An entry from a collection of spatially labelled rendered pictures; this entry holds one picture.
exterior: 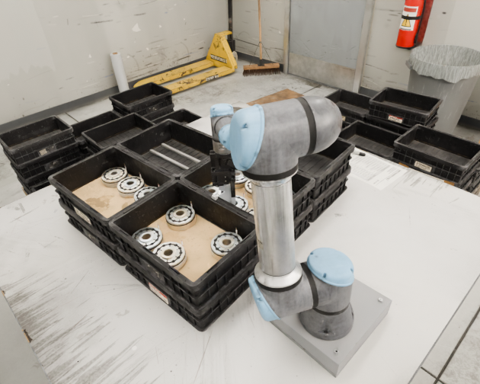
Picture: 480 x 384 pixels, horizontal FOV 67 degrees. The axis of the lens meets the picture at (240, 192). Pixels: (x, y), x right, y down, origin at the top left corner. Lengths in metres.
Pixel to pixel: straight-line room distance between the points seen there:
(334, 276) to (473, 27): 3.13
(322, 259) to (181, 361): 0.49
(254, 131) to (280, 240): 0.26
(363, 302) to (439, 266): 0.37
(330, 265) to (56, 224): 1.15
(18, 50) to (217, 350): 3.63
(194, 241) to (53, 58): 3.39
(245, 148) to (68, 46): 3.83
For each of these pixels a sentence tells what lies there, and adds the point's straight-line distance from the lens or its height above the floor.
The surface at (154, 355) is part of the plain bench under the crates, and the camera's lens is 1.16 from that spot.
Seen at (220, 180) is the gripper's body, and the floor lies 0.96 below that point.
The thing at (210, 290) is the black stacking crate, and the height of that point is 0.85.
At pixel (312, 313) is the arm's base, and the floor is 0.83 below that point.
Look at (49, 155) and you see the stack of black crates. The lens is 2.68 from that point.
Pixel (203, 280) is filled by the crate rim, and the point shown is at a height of 0.93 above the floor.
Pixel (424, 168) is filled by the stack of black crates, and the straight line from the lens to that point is 2.28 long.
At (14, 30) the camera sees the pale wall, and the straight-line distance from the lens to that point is 4.23.
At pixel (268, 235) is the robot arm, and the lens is 0.79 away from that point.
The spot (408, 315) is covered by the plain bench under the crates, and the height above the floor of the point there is 0.70.
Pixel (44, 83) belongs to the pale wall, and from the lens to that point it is 4.38.
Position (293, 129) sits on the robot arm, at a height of 1.37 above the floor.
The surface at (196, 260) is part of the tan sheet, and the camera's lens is 1.16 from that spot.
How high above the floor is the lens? 1.69
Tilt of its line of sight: 38 degrees down
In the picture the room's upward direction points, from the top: 3 degrees counter-clockwise
